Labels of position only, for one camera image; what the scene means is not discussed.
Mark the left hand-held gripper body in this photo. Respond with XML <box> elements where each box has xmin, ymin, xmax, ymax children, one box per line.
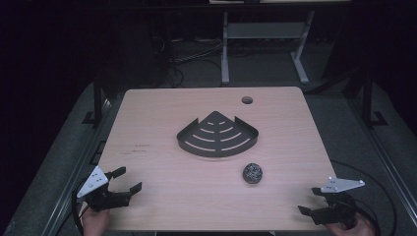
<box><xmin>76</xmin><ymin>165</ymin><xmax>132</xmax><ymax>212</ymax></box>

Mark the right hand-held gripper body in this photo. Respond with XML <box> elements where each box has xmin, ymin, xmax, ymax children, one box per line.
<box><xmin>314</xmin><ymin>177</ymin><xmax>366</xmax><ymax>228</ymax></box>

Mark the steel wool scouring ball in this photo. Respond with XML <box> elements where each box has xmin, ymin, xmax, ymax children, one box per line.
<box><xmin>242</xmin><ymin>162</ymin><xmax>264</xmax><ymax>185</ymax></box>

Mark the black metal corner shelf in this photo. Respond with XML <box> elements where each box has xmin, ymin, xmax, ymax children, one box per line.
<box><xmin>176</xmin><ymin>110</ymin><xmax>260</xmax><ymax>158</ymax></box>

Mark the person's left hand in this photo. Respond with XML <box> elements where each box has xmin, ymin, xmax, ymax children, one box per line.
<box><xmin>80</xmin><ymin>206</ymin><xmax>112</xmax><ymax>236</ymax></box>

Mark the person's right hand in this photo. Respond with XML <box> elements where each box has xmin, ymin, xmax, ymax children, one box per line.
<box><xmin>326</xmin><ymin>214</ymin><xmax>377</xmax><ymax>236</ymax></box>

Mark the aluminium frame rail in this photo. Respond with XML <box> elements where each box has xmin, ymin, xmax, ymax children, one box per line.
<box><xmin>40</xmin><ymin>97</ymin><xmax>114</xmax><ymax>236</ymax></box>
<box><xmin>347</xmin><ymin>94</ymin><xmax>417</xmax><ymax>220</ymax></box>

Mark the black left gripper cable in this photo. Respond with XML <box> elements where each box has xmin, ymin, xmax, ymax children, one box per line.
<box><xmin>71</xmin><ymin>178</ymin><xmax>91</xmax><ymax>236</ymax></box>

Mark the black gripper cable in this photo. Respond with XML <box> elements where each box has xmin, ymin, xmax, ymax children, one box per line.
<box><xmin>328</xmin><ymin>159</ymin><xmax>398</xmax><ymax>236</ymax></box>
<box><xmin>71</xmin><ymin>178</ymin><xmax>91</xmax><ymax>236</ymax></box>

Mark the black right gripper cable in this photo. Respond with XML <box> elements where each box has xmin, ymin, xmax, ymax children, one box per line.
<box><xmin>328</xmin><ymin>159</ymin><xmax>398</xmax><ymax>236</ymax></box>

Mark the black metal post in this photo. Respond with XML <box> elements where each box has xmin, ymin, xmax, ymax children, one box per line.
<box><xmin>360</xmin><ymin>70</ymin><xmax>388</xmax><ymax>129</ymax></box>
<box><xmin>82</xmin><ymin>70</ymin><xmax>109</xmax><ymax>128</ymax></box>

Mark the bundle of black floor cables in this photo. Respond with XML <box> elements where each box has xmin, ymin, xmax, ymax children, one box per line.
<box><xmin>150</xmin><ymin>32</ymin><xmax>227</xmax><ymax>89</ymax></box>

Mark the grey metal desk frame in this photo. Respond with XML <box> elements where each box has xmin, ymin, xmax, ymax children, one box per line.
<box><xmin>209</xmin><ymin>0</ymin><xmax>352</xmax><ymax>86</ymax></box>

